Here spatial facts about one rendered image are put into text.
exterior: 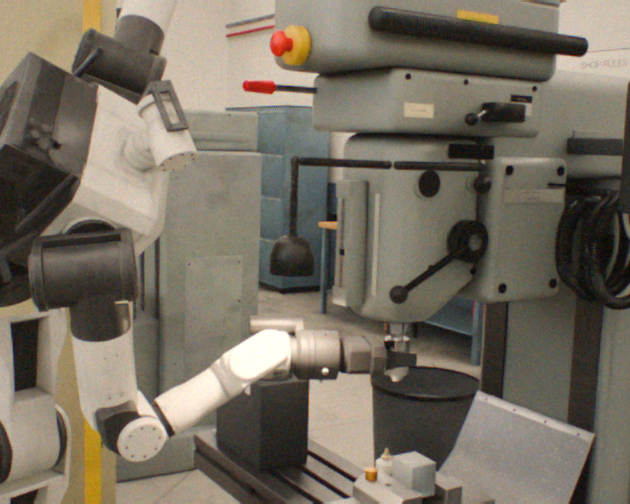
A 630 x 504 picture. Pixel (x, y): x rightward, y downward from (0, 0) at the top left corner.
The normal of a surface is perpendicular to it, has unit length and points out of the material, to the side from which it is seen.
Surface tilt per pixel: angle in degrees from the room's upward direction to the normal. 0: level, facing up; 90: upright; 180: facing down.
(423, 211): 90
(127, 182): 58
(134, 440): 103
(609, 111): 90
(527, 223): 90
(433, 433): 94
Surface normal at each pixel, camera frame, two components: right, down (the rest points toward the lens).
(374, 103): -0.84, 0.04
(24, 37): 0.55, 0.12
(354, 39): -0.11, 0.12
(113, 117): 0.69, -0.43
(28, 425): 0.78, -0.05
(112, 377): 0.50, 0.35
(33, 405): 0.78, 0.18
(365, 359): 0.14, 0.13
